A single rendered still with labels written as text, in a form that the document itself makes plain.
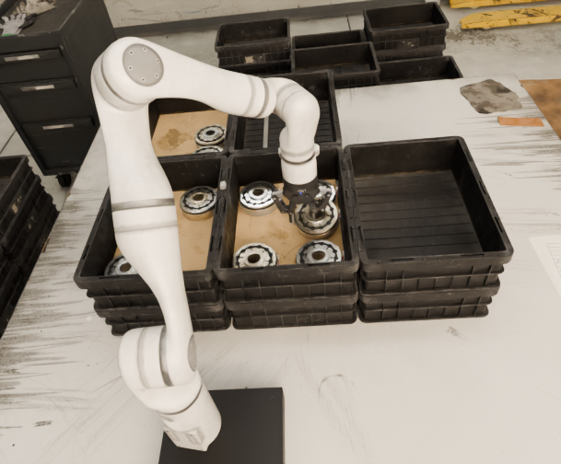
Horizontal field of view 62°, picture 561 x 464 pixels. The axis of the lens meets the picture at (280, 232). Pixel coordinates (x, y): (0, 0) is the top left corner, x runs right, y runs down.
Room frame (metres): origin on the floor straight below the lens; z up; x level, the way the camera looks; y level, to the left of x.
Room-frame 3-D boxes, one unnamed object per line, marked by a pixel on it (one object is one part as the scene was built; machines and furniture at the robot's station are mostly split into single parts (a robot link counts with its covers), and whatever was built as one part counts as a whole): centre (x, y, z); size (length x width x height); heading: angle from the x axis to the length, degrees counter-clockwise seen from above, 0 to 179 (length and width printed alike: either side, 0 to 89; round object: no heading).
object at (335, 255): (0.67, -0.08, 0.86); 0.10 x 0.10 x 0.01
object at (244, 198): (0.91, 0.04, 0.86); 0.10 x 0.10 x 0.01
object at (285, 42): (2.52, -0.02, 0.37); 0.40 x 0.30 x 0.45; 84
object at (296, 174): (0.80, -0.06, 1.05); 0.11 x 0.09 x 0.06; 173
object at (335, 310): (0.79, -0.02, 0.76); 0.40 x 0.30 x 0.12; 173
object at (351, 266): (0.79, -0.02, 0.92); 0.40 x 0.30 x 0.02; 173
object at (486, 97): (1.43, -0.82, 0.71); 0.22 x 0.19 x 0.01; 174
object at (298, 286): (0.79, -0.02, 0.87); 0.40 x 0.30 x 0.11; 173
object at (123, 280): (0.82, 0.28, 0.92); 0.40 x 0.30 x 0.02; 173
